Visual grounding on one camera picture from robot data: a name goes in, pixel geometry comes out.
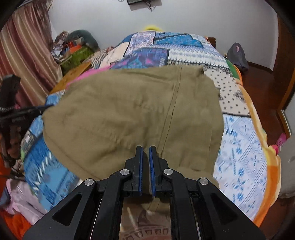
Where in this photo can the patchwork patterned bedspread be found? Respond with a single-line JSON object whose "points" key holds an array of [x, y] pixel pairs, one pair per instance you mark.
{"points": [[247, 168]]}

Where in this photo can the pink folded pants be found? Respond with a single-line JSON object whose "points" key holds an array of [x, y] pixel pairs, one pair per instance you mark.
{"points": [[86, 74]]}

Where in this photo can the green storage box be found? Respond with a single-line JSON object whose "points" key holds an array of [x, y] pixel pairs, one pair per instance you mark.
{"points": [[75, 59]]}

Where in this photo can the grey backpack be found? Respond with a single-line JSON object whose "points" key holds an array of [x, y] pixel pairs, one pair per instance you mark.
{"points": [[237, 57]]}

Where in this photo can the striped red curtain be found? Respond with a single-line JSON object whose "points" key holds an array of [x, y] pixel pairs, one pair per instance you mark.
{"points": [[26, 45]]}

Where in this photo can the olive khaki pants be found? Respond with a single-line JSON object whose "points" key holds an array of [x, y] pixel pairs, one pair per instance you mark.
{"points": [[100, 120]]}

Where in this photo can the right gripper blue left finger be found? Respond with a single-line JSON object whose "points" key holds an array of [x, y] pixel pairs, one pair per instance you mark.
{"points": [[139, 170]]}

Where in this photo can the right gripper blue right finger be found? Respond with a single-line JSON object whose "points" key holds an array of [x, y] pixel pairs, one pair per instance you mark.
{"points": [[154, 169]]}

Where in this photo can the small black wall monitor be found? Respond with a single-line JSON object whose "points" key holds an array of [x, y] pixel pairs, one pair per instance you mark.
{"points": [[134, 1]]}

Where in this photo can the yellow curved headboard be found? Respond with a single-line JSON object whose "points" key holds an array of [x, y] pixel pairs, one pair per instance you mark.
{"points": [[153, 28]]}

